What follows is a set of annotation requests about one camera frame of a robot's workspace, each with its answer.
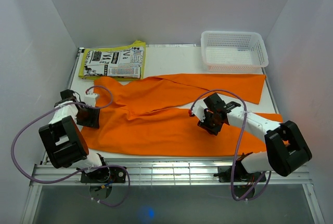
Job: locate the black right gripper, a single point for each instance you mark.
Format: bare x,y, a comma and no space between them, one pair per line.
213,131

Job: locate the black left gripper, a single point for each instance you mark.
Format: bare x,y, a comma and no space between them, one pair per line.
92,121

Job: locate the orange trousers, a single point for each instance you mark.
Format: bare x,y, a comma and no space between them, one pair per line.
147,117

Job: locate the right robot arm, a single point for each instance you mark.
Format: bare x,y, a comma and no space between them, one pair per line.
286,148

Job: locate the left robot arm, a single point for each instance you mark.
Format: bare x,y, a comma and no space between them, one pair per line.
63,141

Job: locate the newspaper print yellow folded trousers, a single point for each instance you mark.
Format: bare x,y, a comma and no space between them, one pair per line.
124,63

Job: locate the white perforated plastic basket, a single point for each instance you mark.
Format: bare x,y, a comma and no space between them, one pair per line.
233,51

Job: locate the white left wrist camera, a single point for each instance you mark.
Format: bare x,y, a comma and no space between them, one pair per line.
91,99

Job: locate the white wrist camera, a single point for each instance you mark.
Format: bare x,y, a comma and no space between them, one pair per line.
91,99
198,111

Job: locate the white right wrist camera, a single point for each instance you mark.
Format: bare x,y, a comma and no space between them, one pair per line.
198,111

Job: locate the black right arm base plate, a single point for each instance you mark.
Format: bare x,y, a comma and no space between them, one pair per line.
224,175

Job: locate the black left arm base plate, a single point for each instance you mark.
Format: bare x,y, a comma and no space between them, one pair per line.
109,174

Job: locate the aluminium table edge rail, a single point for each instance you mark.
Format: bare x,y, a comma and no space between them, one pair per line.
168,172

